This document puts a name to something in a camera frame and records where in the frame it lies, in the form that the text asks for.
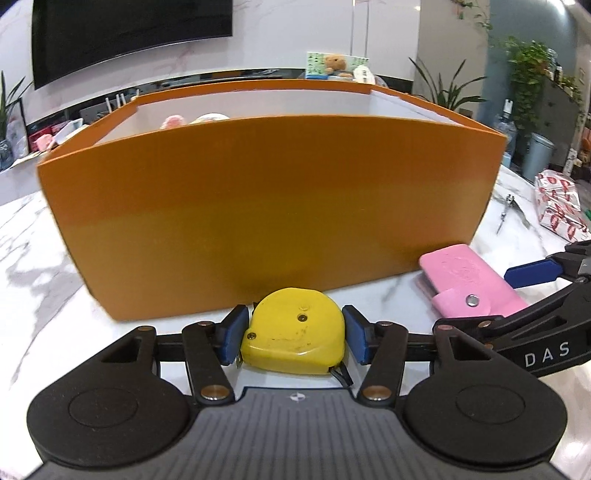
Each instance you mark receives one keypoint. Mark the leafy green houseplant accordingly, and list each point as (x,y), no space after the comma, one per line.
(526,69)

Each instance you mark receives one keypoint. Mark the large blue water bottle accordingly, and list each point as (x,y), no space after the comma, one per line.
(505,134)

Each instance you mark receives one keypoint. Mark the yellow tape measure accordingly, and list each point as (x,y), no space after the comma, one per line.
(291,332)

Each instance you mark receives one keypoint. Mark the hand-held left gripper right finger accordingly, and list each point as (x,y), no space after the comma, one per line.
(358,334)

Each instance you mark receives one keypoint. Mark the black flat television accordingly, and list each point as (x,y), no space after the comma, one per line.
(129,32)

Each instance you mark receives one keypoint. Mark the white plastic box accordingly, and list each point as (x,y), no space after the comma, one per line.
(68,130)

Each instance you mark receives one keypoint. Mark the orange cardboard box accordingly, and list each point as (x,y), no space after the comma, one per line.
(277,207)

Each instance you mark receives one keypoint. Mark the metal nail clipper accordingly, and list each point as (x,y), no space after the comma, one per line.
(508,210)

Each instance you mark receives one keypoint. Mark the round paper fan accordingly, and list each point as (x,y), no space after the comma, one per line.
(363,74)

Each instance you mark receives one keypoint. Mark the pink snap case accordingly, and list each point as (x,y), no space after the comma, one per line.
(466,272)

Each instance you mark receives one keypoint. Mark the pink cream plush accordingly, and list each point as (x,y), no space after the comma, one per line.
(173,122)

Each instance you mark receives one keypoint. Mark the white wifi router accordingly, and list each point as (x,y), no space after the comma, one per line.
(121,101)

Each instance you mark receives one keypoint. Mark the grey trash can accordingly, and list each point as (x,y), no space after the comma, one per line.
(538,159)

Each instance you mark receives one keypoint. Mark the pink box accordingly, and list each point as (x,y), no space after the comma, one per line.
(42,143)

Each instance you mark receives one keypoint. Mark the white plush black ear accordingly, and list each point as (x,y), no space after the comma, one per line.
(207,118)

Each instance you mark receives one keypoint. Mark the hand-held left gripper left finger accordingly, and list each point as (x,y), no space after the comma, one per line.
(233,330)

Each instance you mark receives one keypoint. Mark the green plant blue vase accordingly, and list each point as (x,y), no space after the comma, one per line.
(7,115)

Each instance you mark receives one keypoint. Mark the red patterned gift box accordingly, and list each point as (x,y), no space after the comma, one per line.
(563,203)

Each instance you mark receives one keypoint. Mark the teddy bear picture board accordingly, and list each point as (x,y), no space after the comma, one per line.
(332,64)

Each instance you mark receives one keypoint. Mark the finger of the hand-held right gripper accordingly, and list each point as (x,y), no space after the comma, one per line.
(531,318)
(531,273)

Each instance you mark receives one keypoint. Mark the tall potted plant black pot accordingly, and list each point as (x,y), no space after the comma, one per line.
(445,92)

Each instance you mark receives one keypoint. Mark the grey sideboard cabinet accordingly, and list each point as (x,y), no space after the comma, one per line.
(561,120)

